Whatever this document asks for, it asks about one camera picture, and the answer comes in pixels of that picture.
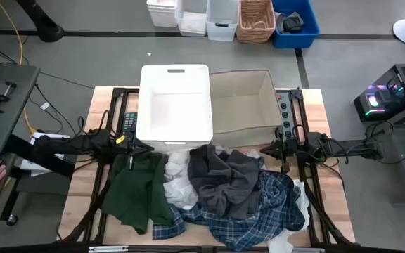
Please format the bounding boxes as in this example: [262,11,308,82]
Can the blue plaid shirt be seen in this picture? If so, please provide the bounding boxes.
[152,170,307,252]

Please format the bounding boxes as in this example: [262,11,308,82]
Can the black stand base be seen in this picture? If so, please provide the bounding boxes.
[15,0,65,44]

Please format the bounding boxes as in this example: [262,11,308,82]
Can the large white plastic bin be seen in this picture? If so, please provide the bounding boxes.
[135,63,214,150]

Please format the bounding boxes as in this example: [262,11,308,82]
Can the silver metal bracket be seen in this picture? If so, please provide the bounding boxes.
[88,245,130,253]

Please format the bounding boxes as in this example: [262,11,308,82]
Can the wicker basket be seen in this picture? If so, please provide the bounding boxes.
[236,0,277,45]

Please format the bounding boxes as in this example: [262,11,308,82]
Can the blue plastic bin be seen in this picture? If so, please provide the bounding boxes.
[271,0,321,50]

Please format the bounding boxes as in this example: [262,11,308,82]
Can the grey side desk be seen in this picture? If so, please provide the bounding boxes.
[0,64,41,156]

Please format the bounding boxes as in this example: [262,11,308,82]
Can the dark cloth bundle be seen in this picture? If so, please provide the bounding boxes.
[281,11,305,34]

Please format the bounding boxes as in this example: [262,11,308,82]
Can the black floor cable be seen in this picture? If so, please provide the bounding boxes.
[35,71,95,90]

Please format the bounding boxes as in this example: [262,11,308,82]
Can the black calculator green keys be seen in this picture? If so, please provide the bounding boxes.
[122,112,139,134]

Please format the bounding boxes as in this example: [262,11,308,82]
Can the dark grey garment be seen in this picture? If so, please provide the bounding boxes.
[187,143,265,221]

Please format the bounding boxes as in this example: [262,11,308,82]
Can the yellow cable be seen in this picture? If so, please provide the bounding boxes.
[0,0,37,137]

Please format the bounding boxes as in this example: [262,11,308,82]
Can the translucent storage bin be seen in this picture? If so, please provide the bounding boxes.
[174,0,209,37]

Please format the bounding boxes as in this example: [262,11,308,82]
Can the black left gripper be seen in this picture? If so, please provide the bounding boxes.
[112,134,155,161]

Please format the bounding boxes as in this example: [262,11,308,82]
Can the small white storage bin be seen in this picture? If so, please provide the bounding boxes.
[146,0,179,29]

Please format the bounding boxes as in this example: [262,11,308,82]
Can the white garment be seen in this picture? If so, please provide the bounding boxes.
[162,149,203,210]

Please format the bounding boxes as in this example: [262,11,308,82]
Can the dark green garment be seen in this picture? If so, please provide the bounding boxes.
[100,151,176,235]

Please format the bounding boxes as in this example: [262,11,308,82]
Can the grey power strip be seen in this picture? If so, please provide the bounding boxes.
[276,91,295,140]

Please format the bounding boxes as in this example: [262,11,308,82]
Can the black computer case RGB lights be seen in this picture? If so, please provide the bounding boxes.
[353,63,405,124]

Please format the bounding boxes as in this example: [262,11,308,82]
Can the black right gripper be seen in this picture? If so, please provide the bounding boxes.
[259,125,297,160]

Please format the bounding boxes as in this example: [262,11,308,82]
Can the white bin black handle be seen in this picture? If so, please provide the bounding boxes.
[205,0,240,43]

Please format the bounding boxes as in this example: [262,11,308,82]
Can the beige fabric box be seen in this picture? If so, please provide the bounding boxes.
[208,69,283,148]

